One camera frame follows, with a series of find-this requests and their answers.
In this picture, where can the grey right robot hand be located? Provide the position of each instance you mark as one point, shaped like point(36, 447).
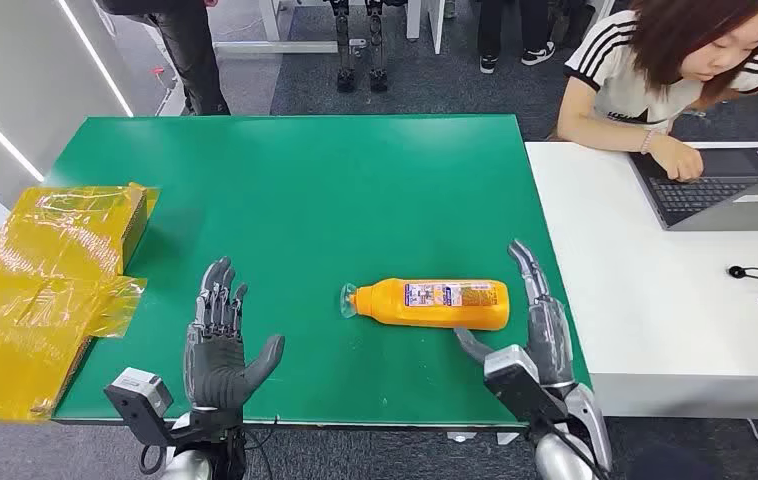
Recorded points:
point(548, 338)

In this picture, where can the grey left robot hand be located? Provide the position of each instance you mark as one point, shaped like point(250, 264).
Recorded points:
point(216, 371)

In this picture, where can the person's right hand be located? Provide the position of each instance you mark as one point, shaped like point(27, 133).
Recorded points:
point(680, 162)

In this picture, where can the orange plastic bottle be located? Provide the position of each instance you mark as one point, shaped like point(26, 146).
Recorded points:
point(445, 314)

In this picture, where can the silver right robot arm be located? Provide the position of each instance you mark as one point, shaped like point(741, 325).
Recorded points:
point(561, 460)

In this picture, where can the grey laptop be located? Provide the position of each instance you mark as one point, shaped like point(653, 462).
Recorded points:
point(704, 195)

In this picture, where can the seated person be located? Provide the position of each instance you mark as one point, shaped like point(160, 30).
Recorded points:
point(631, 79)

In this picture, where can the white desk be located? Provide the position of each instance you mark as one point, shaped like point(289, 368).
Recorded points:
point(657, 298)

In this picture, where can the standing person with sneakers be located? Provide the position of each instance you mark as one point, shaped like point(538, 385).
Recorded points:
point(534, 26)

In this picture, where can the yellow taped cardboard box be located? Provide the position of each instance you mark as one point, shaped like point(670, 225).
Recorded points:
point(34, 285)

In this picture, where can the green table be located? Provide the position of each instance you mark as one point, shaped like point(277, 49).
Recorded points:
point(326, 199)

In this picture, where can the standing person in black trousers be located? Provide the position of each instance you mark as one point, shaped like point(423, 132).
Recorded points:
point(190, 53)

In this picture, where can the standing humanoid robot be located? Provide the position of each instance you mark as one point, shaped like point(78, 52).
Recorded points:
point(344, 46)

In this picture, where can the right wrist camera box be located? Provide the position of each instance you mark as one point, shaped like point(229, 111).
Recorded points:
point(518, 384)

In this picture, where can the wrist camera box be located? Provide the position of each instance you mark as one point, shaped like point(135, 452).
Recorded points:
point(140, 394)
point(518, 384)

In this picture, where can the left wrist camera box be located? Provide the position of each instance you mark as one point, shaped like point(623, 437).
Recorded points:
point(140, 394)

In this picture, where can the white table foot bracket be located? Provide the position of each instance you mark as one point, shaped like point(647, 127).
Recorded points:
point(462, 436)

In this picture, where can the white table frame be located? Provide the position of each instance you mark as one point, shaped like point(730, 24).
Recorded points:
point(273, 46)

